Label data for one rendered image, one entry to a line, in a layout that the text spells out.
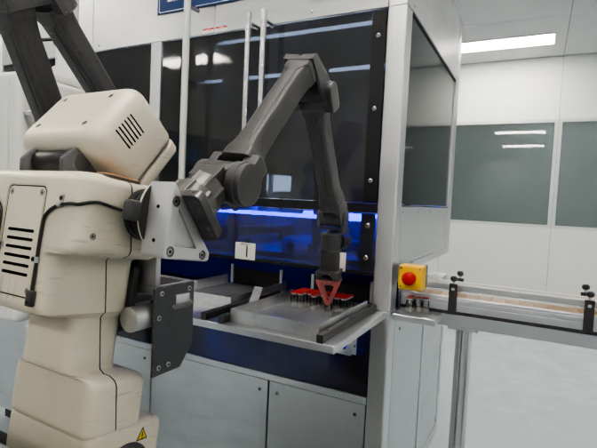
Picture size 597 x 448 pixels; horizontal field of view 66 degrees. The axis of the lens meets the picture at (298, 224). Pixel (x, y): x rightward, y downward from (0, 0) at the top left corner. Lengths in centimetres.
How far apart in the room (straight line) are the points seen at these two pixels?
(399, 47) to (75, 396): 121
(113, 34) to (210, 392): 149
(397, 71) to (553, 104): 469
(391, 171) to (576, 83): 484
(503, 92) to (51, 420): 576
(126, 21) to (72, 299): 153
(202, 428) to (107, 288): 118
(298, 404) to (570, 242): 473
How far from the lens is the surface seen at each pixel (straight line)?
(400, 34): 151
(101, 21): 228
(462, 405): 165
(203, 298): 145
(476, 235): 601
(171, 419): 204
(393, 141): 144
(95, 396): 85
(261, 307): 138
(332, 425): 164
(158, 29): 203
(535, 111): 608
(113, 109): 83
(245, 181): 80
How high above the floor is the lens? 121
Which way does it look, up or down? 3 degrees down
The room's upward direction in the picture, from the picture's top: 3 degrees clockwise
